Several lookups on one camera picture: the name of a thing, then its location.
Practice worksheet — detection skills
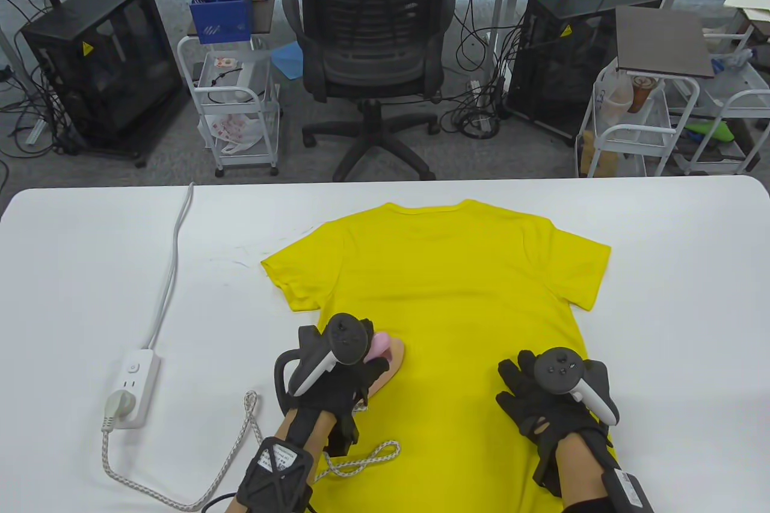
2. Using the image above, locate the white printed plastic bag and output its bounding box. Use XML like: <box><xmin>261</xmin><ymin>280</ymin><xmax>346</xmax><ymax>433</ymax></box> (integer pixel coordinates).
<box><xmin>205</xmin><ymin>113</ymin><xmax>263</xmax><ymax>154</ymax></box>

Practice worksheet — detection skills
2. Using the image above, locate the black mesh office chair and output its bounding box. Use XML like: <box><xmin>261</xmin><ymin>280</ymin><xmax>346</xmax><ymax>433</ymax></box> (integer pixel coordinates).
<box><xmin>282</xmin><ymin>0</ymin><xmax>456</xmax><ymax>182</ymax></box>

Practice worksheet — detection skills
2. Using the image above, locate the pink electric iron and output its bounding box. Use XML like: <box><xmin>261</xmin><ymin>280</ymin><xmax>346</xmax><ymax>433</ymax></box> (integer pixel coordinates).
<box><xmin>364</xmin><ymin>330</ymin><xmax>405</xmax><ymax>402</ymax></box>

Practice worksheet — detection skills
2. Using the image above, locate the grey white controller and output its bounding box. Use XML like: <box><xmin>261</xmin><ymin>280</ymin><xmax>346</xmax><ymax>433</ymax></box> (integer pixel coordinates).
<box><xmin>274</xmin><ymin>313</ymin><xmax>375</xmax><ymax>411</ymax></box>
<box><xmin>534</xmin><ymin>346</ymin><xmax>620</xmax><ymax>426</ymax></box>

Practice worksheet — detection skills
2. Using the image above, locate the brown paper bag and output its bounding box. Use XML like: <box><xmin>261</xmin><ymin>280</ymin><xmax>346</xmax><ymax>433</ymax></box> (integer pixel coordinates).
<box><xmin>579</xmin><ymin>131</ymin><xmax>620</xmax><ymax>177</ymax></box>

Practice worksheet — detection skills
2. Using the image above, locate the translucent plastic jug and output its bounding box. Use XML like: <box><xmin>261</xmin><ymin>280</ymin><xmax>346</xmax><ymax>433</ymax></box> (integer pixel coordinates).
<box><xmin>602</xmin><ymin>77</ymin><xmax>632</xmax><ymax>123</ymax></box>

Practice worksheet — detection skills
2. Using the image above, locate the black computer case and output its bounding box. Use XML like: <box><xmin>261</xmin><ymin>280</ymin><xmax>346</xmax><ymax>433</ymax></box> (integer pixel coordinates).
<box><xmin>21</xmin><ymin>0</ymin><xmax>184</xmax><ymax>168</ymax></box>
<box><xmin>504</xmin><ymin>0</ymin><xmax>662</xmax><ymax>146</ymax></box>

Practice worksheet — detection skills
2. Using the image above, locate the person's left hand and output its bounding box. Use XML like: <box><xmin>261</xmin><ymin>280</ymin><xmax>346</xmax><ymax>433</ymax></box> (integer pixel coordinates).
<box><xmin>283</xmin><ymin>318</ymin><xmax>392</xmax><ymax>455</ymax></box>

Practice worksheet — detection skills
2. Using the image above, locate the yellow t-shirt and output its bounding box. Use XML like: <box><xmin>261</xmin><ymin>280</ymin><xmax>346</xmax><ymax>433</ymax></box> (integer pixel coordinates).
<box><xmin>260</xmin><ymin>199</ymin><xmax>612</xmax><ymax>513</ymax></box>

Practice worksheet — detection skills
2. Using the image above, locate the brown coffee cup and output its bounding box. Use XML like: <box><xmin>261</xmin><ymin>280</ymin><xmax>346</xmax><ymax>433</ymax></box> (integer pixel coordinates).
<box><xmin>629</xmin><ymin>75</ymin><xmax>653</xmax><ymax>114</ymax></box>

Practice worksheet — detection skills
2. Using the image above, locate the white braided iron cord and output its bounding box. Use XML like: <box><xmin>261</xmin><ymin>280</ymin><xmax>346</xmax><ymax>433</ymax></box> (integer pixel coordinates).
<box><xmin>99</xmin><ymin>390</ymin><xmax>402</xmax><ymax>508</ymax></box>

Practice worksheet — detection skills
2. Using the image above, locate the white metal cart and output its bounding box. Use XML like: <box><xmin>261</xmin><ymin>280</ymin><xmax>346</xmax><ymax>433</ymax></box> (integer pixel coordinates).
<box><xmin>176</xmin><ymin>0</ymin><xmax>282</xmax><ymax>178</ymax></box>
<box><xmin>576</xmin><ymin>59</ymin><xmax>701</xmax><ymax>178</ymax></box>
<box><xmin>668</xmin><ymin>44</ymin><xmax>770</xmax><ymax>176</ymax></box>

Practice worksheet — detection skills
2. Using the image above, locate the dark brown board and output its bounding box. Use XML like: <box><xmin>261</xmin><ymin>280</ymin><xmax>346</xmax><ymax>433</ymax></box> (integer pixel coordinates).
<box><xmin>615</xmin><ymin>5</ymin><xmax>715</xmax><ymax>79</ymax></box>

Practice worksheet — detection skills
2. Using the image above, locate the white table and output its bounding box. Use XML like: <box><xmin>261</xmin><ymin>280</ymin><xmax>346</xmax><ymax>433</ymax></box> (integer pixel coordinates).
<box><xmin>0</xmin><ymin>175</ymin><xmax>770</xmax><ymax>513</ymax></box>

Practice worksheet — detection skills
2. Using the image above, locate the person's right forearm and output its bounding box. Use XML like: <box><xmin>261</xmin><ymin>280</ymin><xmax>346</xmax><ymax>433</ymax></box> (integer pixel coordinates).
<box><xmin>553</xmin><ymin>432</ymin><xmax>620</xmax><ymax>513</ymax></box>

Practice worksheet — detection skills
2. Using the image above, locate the person's right hand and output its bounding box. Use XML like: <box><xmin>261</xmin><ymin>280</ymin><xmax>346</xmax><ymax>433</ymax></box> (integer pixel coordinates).
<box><xmin>495</xmin><ymin>349</ymin><xmax>620</xmax><ymax>496</ymax></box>

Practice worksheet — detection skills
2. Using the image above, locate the blue cloth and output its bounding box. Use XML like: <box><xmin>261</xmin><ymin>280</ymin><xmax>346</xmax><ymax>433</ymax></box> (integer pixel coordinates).
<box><xmin>269</xmin><ymin>43</ymin><xmax>304</xmax><ymax>79</ymax></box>

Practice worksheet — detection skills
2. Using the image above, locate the black strapped wrist tracker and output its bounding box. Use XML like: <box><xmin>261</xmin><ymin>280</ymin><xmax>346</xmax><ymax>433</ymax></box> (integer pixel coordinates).
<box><xmin>236</xmin><ymin>438</ymin><xmax>315</xmax><ymax>513</ymax></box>

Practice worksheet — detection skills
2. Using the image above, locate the grey power strip cable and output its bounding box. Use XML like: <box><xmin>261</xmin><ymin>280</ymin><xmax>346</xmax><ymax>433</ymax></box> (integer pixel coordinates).
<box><xmin>146</xmin><ymin>182</ymin><xmax>194</xmax><ymax>351</ymax></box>

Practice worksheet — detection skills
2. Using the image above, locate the green plastic item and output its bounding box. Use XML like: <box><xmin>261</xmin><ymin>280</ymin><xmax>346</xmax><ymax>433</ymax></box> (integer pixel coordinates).
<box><xmin>686</xmin><ymin>122</ymin><xmax>736</xmax><ymax>144</ymax></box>

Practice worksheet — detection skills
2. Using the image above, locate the bundle of black cables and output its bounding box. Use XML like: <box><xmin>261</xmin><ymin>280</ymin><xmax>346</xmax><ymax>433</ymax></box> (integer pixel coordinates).
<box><xmin>439</xmin><ymin>74</ymin><xmax>512</xmax><ymax>141</ymax></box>
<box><xmin>0</xmin><ymin>65</ymin><xmax>79</xmax><ymax>159</ymax></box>

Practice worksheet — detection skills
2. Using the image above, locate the black wrist sensor box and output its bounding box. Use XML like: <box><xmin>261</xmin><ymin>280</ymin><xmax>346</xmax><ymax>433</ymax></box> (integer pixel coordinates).
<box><xmin>602</xmin><ymin>468</ymin><xmax>653</xmax><ymax>513</ymax></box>

